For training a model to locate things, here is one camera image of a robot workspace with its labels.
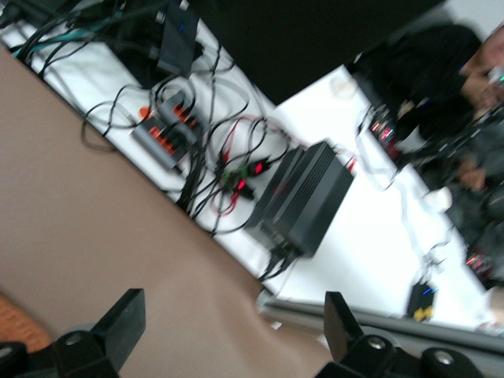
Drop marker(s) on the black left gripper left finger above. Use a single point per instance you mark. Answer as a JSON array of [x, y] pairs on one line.
[[106, 338]]

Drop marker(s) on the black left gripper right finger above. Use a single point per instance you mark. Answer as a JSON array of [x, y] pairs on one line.
[[346, 342]]

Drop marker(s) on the small black device yellow label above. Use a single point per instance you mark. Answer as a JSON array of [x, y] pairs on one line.
[[422, 301]]

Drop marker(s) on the brown wicker basket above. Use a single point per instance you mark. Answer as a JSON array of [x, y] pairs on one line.
[[19, 323]]

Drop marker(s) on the black finned electronics box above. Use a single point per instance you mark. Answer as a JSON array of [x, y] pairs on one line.
[[303, 197]]

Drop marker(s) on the white cup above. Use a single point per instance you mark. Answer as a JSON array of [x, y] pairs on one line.
[[438, 199]]

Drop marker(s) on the grey hub orange ports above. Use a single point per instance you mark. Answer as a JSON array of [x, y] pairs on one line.
[[157, 143], [179, 110]]

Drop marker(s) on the black device red lights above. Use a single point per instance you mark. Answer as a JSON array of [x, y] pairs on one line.
[[384, 132]]

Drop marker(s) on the person in black clothes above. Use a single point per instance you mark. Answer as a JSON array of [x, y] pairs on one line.
[[425, 78]]

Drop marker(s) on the large black panel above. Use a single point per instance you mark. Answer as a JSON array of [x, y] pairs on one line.
[[295, 39]]

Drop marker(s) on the black adapter box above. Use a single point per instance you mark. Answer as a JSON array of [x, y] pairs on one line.
[[177, 35]]

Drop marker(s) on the aluminium table rail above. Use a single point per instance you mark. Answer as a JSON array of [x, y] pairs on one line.
[[413, 328]]

